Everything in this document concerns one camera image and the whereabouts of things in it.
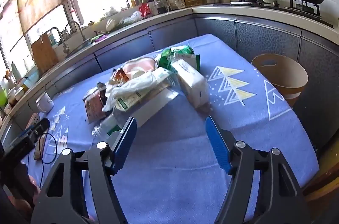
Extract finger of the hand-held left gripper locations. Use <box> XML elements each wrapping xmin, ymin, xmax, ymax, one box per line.
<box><xmin>25</xmin><ymin>118</ymin><xmax>51</xmax><ymax>140</ymax></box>

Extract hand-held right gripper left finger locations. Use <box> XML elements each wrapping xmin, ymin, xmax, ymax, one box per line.
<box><xmin>31</xmin><ymin>116</ymin><xmax>138</xmax><ymax>224</ymax></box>

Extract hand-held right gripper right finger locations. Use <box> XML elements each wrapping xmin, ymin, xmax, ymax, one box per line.
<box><xmin>205</xmin><ymin>116</ymin><xmax>311</xmax><ymax>224</ymax></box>

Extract clear plastic bottle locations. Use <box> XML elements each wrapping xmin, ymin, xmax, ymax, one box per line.
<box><xmin>91</xmin><ymin>107</ymin><xmax>133</xmax><ymax>138</ymax></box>

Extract white cardboard box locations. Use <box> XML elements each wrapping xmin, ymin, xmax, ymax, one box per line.
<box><xmin>114</xmin><ymin>86</ymin><xmax>179</xmax><ymax>127</ymax></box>

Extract pink and brown cardboard box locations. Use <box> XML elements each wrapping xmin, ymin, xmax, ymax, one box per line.
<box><xmin>83</xmin><ymin>88</ymin><xmax>108</xmax><ymax>124</ymax></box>

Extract white plastic bag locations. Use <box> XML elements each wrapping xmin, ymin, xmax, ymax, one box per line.
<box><xmin>102</xmin><ymin>71</ymin><xmax>170</xmax><ymax>112</ymax></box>

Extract small red foil packet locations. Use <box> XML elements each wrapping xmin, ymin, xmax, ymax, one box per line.
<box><xmin>113</xmin><ymin>67</ymin><xmax>130</xmax><ymax>85</ymax></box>

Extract white milk carton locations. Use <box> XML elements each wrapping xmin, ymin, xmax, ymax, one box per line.
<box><xmin>171</xmin><ymin>59</ymin><xmax>211</xmax><ymax>108</ymax></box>

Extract pink plastic container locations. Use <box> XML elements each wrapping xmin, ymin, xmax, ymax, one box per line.
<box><xmin>122</xmin><ymin>57</ymin><xmax>157</xmax><ymax>80</ymax></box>

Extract tan round waste bin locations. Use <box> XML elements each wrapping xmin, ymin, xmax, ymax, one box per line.
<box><xmin>251</xmin><ymin>54</ymin><xmax>309</xmax><ymax>108</ymax></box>

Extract green snack bag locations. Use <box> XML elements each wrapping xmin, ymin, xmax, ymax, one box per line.
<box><xmin>156</xmin><ymin>45</ymin><xmax>201</xmax><ymax>74</ymax></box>

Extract person's left hand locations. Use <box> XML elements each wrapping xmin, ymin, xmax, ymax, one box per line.
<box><xmin>8</xmin><ymin>175</ymin><xmax>41</xmax><ymax>218</ymax></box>

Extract white power strip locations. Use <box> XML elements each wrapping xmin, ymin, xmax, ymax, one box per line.
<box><xmin>27</xmin><ymin>113</ymin><xmax>41</xmax><ymax>130</ymax></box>

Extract white mug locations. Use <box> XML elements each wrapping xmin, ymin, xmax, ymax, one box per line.
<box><xmin>36</xmin><ymin>92</ymin><xmax>55</xmax><ymax>114</ymax></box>

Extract blue printed tablecloth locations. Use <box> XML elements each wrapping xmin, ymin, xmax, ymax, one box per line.
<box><xmin>20</xmin><ymin>34</ymin><xmax>320</xmax><ymax>224</ymax></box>

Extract wooden cutting board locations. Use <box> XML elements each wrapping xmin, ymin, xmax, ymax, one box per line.
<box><xmin>31</xmin><ymin>34</ymin><xmax>59</xmax><ymax>76</ymax></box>

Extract short steel faucet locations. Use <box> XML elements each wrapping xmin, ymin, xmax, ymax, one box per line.
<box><xmin>48</xmin><ymin>27</ymin><xmax>69</xmax><ymax>55</ymax></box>

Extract tall curved steel faucet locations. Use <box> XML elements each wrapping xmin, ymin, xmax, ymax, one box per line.
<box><xmin>64</xmin><ymin>21</ymin><xmax>86</xmax><ymax>43</ymax></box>

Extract dark kitchen cabinets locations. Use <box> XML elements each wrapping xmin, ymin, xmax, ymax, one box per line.
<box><xmin>0</xmin><ymin>13</ymin><xmax>339</xmax><ymax>150</ymax></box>

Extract small white bag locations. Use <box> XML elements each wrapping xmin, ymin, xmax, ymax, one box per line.
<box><xmin>106</xmin><ymin>18</ymin><xmax>117</xmax><ymax>34</ymax></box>

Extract clear plastic bag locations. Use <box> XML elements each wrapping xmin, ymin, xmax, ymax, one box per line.
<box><xmin>118</xmin><ymin>11</ymin><xmax>143</xmax><ymax>27</ymax></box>

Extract gas stove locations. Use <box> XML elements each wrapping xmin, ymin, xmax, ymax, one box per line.
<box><xmin>213</xmin><ymin>0</ymin><xmax>333</xmax><ymax>27</ymax></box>

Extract black cable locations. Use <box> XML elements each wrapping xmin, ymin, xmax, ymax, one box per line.
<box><xmin>34</xmin><ymin>131</ymin><xmax>58</xmax><ymax>187</ymax></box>

